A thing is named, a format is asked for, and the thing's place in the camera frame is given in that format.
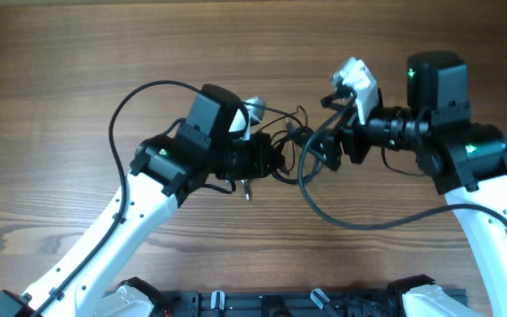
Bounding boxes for black usb cables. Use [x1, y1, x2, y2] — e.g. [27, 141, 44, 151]
[242, 104, 332, 202]

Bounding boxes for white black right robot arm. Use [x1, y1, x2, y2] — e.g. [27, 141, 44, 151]
[308, 51, 507, 316]

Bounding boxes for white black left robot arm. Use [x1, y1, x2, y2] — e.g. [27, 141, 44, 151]
[0, 84, 283, 316]

